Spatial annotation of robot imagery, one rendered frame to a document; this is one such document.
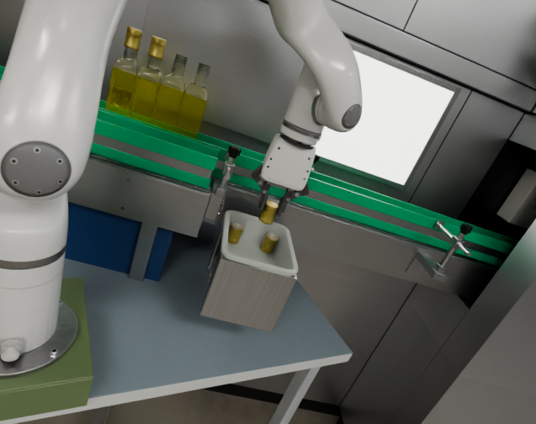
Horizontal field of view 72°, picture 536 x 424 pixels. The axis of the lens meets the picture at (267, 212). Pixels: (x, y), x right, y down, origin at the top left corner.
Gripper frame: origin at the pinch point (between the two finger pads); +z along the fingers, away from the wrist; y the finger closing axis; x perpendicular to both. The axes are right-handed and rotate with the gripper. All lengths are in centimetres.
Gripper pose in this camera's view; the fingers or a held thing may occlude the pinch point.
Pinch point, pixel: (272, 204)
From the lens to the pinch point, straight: 83.7
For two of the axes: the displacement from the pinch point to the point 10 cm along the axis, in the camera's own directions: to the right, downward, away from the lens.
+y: -9.4, -2.9, -1.8
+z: -3.4, 8.6, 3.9
